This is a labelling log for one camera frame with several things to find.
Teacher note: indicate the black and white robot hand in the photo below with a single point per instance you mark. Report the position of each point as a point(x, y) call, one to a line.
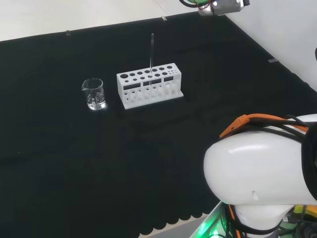
point(223, 7)

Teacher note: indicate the clear glass rod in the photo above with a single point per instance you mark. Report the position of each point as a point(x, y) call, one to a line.
point(152, 49)

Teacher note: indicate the grey metal base plate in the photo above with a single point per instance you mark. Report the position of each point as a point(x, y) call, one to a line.
point(205, 223)

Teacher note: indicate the white test tube rack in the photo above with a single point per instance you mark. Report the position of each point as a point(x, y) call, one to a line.
point(120, 90)

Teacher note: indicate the small clear glass beaker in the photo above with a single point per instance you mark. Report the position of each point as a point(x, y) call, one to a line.
point(95, 104)

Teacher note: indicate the black bench cloth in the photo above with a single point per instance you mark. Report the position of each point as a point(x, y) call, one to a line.
point(74, 148)

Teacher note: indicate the yellow stop button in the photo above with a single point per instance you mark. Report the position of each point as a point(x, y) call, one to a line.
point(301, 210)

